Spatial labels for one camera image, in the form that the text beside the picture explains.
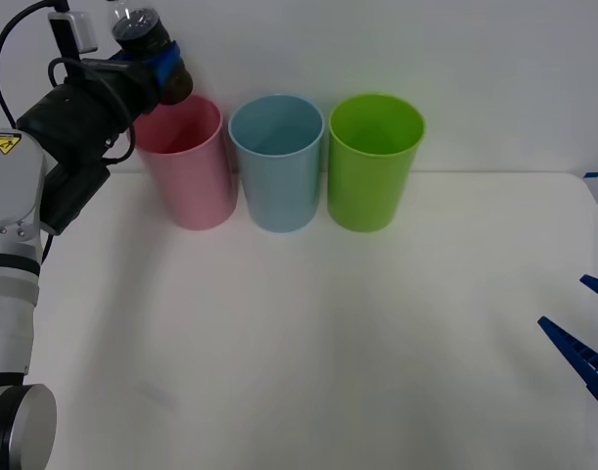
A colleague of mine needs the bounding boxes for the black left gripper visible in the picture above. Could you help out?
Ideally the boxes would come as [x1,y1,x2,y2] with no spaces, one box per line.
[80,42,183,117]

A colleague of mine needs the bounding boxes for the small dark plastic bottle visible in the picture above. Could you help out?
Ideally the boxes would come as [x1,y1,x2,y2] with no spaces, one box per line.
[106,0,195,107]

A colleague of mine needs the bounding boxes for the pink plastic bin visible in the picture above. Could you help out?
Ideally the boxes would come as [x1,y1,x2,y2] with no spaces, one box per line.
[131,93,240,232]

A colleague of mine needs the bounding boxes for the pale blue plastic bin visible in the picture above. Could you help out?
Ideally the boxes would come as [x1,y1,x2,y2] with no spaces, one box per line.
[228,94,326,234]

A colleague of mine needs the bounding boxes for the green plastic bin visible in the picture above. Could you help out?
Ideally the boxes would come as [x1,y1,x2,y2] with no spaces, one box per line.
[327,93,427,233]

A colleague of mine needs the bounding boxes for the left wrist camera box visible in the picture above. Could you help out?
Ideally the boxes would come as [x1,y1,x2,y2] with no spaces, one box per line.
[47,10,100,54]

